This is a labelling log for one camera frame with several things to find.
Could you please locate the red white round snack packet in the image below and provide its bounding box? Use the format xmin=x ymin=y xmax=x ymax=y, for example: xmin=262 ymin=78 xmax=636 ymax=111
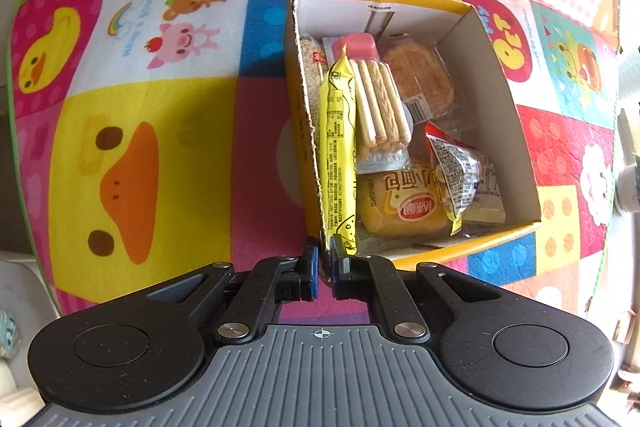
xmin=424 ymin=124 xmax=506 ymax=235

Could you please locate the colourful cartoon play mat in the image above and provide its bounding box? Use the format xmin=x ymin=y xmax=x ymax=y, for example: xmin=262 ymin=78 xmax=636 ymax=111
xmin=8 ymin=0 xmax=620 ymax=315

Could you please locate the biscuit stick packet pink cap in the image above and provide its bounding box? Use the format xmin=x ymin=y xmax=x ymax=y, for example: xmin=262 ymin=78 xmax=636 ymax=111
xmin=322 ymin=32 xmax=413 ymax=174

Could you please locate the small bread bun packet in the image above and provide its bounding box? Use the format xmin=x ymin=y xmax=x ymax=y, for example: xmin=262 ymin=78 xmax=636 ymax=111
xmin=357 ymin=160 xmax=452 ymax=239

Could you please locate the yellow sesame bar packet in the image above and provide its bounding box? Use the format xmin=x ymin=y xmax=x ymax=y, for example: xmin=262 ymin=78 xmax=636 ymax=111
xmin=318 ymin=49 xmax=357 ymax=255

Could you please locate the yellow cardboard box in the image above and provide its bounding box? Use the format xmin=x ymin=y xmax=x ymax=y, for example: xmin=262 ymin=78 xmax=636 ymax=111
xmin=284 ymin=0 xmax=541 ymax=270

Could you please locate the brown cake packet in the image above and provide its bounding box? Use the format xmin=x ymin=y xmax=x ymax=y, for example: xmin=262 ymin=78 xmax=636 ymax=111
xmin=381 ymin=36 xmax=456 ymax=124

